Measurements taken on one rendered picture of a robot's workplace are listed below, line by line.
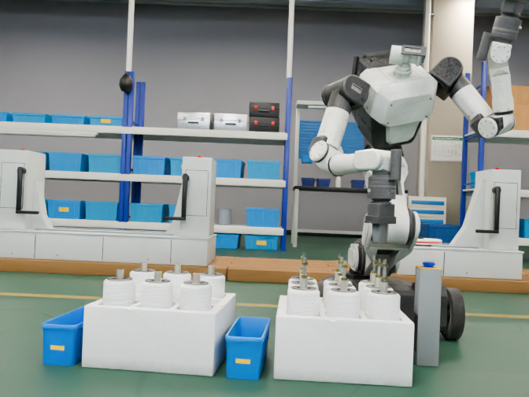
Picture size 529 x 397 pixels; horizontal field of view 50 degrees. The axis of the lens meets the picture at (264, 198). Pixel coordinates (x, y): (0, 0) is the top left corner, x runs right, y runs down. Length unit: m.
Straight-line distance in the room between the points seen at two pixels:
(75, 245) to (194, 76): 6.85
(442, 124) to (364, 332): 6.76
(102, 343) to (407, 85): 1.36
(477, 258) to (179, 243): 1.95
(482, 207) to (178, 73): 7.31
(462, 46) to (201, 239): 5.68
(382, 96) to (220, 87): 8.32
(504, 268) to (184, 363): 2.76
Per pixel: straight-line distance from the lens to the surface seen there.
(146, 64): 10.66
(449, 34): 8.58
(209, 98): 10.35
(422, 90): 2.22
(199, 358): 1.70
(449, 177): 8.26
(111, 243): 3.91
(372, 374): 1.71
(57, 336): 1.83
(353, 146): 7.84
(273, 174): 6.41
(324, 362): 1.69
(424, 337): 1.96
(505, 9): 2.22
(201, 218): 3.85
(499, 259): 4.06
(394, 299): 1.71
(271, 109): 6.52
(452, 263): 3.96
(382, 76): 2.22
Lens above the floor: 0.49
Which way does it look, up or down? 1 degrees up
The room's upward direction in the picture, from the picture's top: 2 degrees clockwise
